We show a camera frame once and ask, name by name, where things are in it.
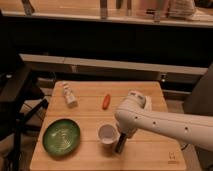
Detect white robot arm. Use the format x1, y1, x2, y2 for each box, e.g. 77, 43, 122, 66
114, 91, 213, 153

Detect white ceramic cup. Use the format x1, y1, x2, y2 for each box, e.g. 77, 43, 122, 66
98, 124, 117, 145

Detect green ceramic plate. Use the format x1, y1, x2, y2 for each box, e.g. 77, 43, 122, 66
42, 119, 81, 157

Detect orange toy carrot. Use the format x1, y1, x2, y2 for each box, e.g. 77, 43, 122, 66
102, 94, 111, 110

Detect wooden table board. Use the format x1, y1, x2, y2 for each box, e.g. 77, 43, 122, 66
30, 81, 186, 171

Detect white tube with label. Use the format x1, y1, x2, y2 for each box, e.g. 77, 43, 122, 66
62, 82, 78, 108

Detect black stand at left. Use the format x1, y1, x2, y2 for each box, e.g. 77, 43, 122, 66
0, 66, 49, 171

